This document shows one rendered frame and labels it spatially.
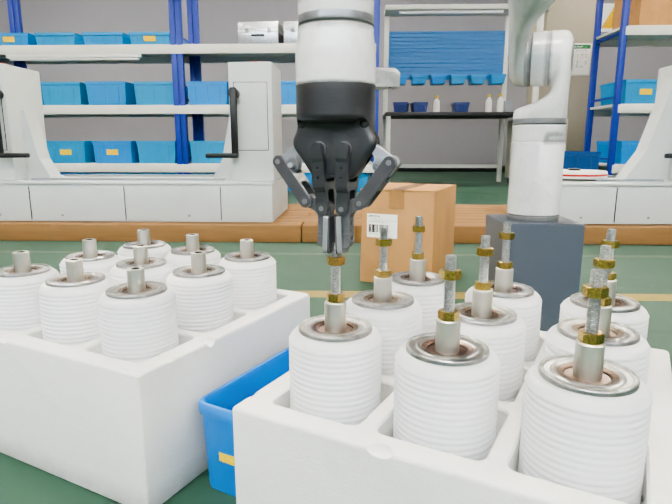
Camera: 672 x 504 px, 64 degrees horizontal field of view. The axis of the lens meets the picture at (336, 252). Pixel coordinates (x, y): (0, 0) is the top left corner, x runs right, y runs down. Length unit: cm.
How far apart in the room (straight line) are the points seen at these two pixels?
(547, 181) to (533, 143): 7
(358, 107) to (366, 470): 32
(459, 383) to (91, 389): 45
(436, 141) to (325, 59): 842
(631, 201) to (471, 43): 418
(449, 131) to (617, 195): 637
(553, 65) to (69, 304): 84
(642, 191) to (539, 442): 235
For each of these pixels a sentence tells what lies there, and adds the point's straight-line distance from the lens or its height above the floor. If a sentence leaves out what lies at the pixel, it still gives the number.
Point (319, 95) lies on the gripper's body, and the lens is 50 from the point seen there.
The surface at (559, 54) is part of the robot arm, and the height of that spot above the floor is 58.
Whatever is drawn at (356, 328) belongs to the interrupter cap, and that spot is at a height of 25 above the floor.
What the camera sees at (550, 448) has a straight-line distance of 48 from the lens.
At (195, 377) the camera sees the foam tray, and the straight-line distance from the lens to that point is 74.
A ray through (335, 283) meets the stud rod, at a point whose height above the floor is 30.
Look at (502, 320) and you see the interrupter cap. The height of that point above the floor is 25.
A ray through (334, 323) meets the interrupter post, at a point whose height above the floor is 26.
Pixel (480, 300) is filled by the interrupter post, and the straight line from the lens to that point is 61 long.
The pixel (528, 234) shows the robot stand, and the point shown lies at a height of 28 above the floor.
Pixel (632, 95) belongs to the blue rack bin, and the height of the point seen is 86.
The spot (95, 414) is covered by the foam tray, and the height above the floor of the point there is 11.
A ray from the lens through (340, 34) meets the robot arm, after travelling 50.
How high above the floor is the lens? 44
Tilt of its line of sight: 11 degrees down
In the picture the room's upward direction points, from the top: straight up
